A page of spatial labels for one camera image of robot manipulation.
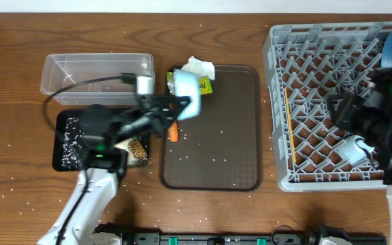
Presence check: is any orange carrot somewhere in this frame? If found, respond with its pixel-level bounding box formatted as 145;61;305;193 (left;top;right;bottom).
168;120;179;142

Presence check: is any light blue rice bowl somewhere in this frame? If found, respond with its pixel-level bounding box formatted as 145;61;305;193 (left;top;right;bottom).
173;69;201;120

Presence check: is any brown shiitake mushroom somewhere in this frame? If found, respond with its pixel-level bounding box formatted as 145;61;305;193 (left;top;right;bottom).
121;138;148;167

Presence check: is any light blue plastic cup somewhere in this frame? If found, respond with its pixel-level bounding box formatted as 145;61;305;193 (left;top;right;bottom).
335;135;374;165

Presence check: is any yellow green snack wrapper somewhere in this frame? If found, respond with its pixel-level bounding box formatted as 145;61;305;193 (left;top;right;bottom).
166;72;213;95

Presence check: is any white tissue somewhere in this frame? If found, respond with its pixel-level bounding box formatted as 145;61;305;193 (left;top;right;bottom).
181;56;215;80

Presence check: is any wooden chopstick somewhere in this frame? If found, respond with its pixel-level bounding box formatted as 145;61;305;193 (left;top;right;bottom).
284;88;296;165

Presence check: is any aluminium foil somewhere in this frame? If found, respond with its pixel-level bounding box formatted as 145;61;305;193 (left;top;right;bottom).
167;76;176;95

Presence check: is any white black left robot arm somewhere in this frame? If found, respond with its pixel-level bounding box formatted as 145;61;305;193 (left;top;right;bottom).
39;95;201;244

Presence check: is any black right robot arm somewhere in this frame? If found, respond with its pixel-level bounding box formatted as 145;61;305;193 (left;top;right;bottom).
327;68;392;244

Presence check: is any grey dishwasher rack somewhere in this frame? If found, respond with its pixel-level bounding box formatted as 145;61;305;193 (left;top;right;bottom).
263;22;392;192

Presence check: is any brown serving tray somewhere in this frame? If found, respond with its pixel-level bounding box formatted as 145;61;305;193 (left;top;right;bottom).
159;65;262;192

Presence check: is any clear plastic bin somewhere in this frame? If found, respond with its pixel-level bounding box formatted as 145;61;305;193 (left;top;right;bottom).
40;52;154;105

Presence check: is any pile of white rice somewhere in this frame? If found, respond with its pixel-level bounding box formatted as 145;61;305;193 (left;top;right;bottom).
56;118;149;171

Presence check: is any black tray bin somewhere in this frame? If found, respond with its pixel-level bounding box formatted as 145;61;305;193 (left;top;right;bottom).
52;110;150;172

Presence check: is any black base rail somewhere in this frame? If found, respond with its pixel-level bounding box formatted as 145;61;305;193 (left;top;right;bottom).
90;223;387;245

